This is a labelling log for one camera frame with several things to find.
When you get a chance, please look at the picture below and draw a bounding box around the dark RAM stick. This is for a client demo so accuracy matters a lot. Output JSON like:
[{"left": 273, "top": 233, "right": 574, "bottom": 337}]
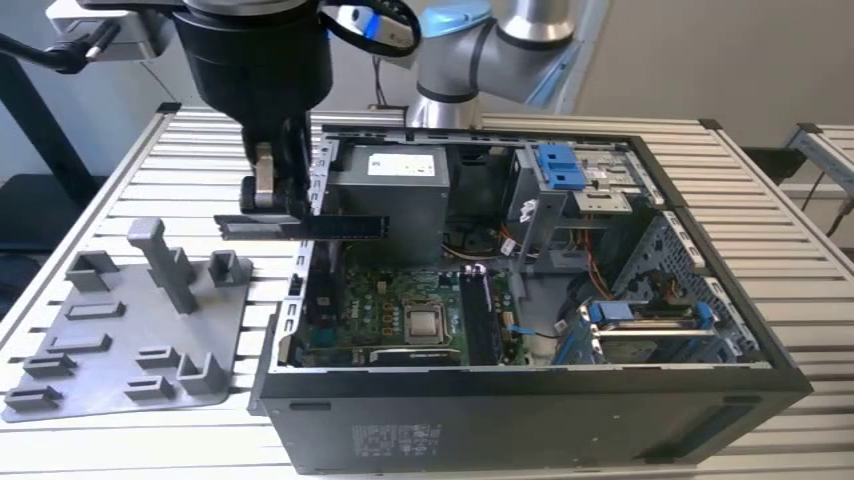
[{"left": 212, "top": 213, "right": 392, "bottom": 242}]

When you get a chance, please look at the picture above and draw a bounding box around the grey power supply unit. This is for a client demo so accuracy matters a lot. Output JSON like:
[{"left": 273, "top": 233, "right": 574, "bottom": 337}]
[{"left": 324, "top": 144, "right": 450, "bottom": 266}]

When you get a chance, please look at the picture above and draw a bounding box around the black low furniture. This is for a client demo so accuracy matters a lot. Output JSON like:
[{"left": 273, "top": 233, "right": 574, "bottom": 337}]
[{"left": 0, "top": 172, "right": 105, "bottom": 256}]

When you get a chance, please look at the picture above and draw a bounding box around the blue drive bay latch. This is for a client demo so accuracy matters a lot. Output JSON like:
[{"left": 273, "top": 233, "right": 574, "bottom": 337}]
[{"left": 536, "top": 143, "right": 586, "bottom": 192}]

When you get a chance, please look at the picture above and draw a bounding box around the green motherboard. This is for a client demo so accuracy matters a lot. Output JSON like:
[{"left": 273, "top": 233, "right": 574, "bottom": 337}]
[{"left": 292, "top": 264, "right": 535, "bottom": 369}]

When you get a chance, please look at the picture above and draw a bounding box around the grey metal drive cage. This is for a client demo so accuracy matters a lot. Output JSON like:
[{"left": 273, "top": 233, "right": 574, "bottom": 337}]
[{"left": 506, "top": 142, "right": 659, "bottom": 274}]

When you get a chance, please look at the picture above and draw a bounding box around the grey plastic parts rack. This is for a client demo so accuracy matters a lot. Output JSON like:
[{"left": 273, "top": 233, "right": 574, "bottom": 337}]
[{"left": 0, "top": 217, "right": 259, "bottom": 425}]

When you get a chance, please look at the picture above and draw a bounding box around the silver topped CPU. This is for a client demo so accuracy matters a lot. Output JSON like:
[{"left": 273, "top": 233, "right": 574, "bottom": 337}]
[{"left": 406, "top": 309, "right": 446, "bottom": 340}]

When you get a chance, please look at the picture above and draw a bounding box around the black graphics card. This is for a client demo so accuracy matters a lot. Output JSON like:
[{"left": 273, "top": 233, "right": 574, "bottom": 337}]
[{"left": 366, "top": 346, "right": 467, "bottom": 367}]

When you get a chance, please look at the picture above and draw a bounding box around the hard disk in blue carrier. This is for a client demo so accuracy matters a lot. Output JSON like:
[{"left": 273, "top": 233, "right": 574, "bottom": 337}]
[{"left": 552, "top": 298, "right": 728, "bottom": 366}]

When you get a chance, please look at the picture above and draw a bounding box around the black open PC case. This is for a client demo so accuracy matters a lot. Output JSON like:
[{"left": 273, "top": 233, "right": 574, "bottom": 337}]
[{"left": 247, "top": 122, "right": 815, "bottom": 476}]

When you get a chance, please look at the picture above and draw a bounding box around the silver slatted side table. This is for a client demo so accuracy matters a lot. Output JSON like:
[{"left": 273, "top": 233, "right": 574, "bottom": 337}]
[{"left": 777, "top": 122, "right": 854, "bottom": 241}]

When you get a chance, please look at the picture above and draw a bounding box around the black hanging cable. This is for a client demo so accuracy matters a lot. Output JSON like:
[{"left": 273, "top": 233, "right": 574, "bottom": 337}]
[{"left": 371, "top": 57, "right": 392, "bottom": 110}]

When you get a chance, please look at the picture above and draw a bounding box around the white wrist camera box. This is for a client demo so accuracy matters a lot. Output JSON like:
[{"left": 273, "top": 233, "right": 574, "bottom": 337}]
[{"left": 44, "top": 0, "right": 176, "bottom": 62}]

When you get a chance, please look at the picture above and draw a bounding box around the black camera cable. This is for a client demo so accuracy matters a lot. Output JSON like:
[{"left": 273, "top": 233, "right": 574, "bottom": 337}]
[{"left": 0, "top": 22, "right": 121, "bottom": 76}]

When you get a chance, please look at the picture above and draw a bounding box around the black slanted stand post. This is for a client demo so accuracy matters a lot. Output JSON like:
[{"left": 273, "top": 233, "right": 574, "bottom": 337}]
[{"left": 0, "top": 54, "right": 92, "bottom": 179}]

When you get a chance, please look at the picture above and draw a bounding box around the power supply wire bundle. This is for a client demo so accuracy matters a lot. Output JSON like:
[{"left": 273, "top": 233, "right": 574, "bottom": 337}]
[{"left": 440, "top": 222, "right": 519, "bottom": 264}]

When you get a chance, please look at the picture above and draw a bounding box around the blue tipped data wire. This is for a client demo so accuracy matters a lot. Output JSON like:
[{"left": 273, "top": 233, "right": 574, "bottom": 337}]
[{"left": 507, "top": 323, "right": 566, "bottom": 340}]

